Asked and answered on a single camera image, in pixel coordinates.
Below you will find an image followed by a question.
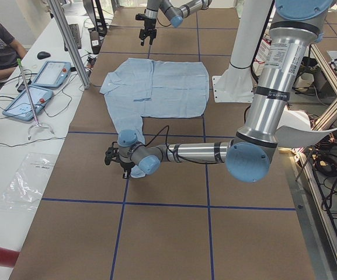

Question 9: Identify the black computer mouse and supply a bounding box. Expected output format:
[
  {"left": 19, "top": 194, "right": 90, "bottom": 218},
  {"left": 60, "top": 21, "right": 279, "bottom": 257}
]
[{"left": 37, "top": 51, "right": 51, "bottom": 60}]

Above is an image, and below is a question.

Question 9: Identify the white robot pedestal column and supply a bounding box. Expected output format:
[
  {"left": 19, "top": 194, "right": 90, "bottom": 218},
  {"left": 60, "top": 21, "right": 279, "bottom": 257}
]
[{"left": 212, "top": 0, "right": 273, "bottom": 103}]

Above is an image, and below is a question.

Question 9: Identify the light blue button-up shirt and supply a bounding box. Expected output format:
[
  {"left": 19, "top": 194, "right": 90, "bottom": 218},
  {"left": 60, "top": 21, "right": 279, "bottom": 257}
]
[{"left": 99, "top": 57, "right": 210, "bottom": 179}]

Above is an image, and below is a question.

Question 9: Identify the blue teach pendant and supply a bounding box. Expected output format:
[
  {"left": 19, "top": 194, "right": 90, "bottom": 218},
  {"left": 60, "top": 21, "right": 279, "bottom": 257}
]
[
  {"left": 2, "top": 85, "right": 54, "bottom": 121},
  {"left": 32, "top": 61, "right": 71, "bottom": 89}
]

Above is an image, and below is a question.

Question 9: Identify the lower blue teach pendant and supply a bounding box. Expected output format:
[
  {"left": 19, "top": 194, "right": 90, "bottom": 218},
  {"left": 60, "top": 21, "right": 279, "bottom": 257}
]
[{"left": 2, "top": 85, "right": 54, "bottom": 121}]

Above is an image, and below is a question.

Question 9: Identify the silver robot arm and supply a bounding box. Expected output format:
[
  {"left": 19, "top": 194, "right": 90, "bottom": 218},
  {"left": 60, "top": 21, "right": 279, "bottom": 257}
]
[
  {"left": 116, "top": 1, "right": 333, "bottom": 182},
  {"left": 136, "top": 0, "right": 212, "bottom": 46}
]

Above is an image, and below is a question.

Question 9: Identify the black keyboard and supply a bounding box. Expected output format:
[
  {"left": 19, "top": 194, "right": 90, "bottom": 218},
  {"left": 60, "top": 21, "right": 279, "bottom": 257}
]
[{"left": 68, "top": 24, "right": 82, "bottom": 49}]

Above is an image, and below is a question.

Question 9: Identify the aluminium frame post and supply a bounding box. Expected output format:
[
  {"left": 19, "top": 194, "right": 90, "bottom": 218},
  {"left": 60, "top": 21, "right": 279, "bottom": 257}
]
[{"left": 47, "top": 0, "right": 90, "bottom": 89}]

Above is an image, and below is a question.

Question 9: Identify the white curved plastic sheet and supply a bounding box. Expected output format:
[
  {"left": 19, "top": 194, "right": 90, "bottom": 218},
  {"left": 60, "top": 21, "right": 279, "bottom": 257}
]
[{"left": 275, "top": 107, "right": 337, "bottom": 148}]

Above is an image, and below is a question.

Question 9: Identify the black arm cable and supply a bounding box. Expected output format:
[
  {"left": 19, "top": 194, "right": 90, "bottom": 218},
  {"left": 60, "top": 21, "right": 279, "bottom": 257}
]
[{"left": 143, "top": 125, "right": 224, "bottom": 165}]

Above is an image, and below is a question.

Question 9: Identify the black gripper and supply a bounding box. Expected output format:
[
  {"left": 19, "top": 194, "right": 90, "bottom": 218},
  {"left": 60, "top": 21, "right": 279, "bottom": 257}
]
[
  {"left": 120, "top": 162, "right": 133, "bottom": 179},
  {"left": 139, "top": 28, "right": 157, "bottom": 46}
]

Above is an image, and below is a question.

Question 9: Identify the upper blue teach pendant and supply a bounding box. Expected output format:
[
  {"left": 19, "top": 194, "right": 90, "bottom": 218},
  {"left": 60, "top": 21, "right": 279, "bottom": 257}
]
[{"left": 32, "top": 61, "right": 71, "bottom": 89}]

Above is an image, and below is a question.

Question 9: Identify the clear plastic bag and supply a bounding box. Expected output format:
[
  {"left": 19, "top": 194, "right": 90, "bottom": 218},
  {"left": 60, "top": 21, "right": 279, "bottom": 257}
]
[{"left": 0, "top": 153, "right": 58, "bottom": 212}]

